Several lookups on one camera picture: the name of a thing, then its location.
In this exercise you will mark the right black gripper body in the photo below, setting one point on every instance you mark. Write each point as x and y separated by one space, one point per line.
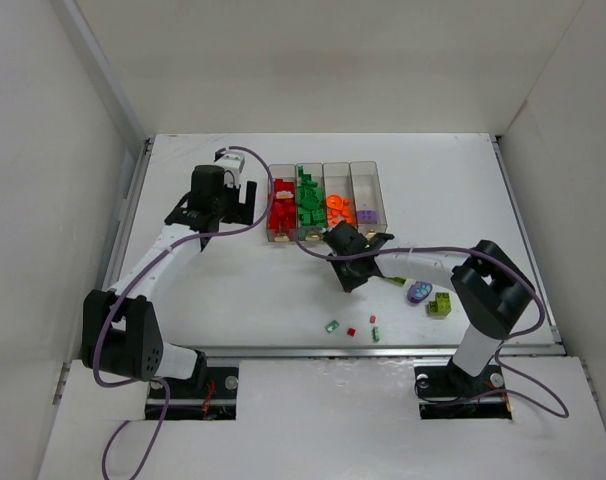
365 246

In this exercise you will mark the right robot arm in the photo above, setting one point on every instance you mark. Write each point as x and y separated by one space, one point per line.
492 291

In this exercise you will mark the clear container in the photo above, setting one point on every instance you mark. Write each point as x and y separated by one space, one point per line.
288 172
338 180
311 233
368 195

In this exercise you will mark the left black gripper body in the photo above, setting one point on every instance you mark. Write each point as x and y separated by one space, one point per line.
238 211

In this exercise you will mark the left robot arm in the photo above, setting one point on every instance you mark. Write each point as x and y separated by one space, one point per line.
121 333

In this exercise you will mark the purple lego brick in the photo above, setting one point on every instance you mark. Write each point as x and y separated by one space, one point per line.
367 217

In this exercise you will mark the lime green stepped brick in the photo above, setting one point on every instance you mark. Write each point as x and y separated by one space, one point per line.
397 280

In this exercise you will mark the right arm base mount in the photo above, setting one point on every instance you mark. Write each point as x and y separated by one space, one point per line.
444 393

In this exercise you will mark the lime green lego brick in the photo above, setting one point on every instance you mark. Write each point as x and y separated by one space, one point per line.
440 306

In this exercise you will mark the small green lego plate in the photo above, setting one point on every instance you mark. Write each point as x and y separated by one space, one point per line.
332 326

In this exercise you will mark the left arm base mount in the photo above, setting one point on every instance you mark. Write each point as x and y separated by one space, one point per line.
215 400

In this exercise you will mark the orange round lego piece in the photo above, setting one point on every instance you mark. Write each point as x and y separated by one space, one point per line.
334 202

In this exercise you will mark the purple flower lego piece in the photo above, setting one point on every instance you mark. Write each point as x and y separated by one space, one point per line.
418 292

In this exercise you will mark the red flower lego piece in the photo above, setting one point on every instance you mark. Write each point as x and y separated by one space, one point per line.
283 189

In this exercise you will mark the tall green lego stack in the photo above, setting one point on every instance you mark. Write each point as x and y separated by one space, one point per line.
304 178

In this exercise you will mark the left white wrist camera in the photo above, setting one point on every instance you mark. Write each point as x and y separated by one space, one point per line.
231 161

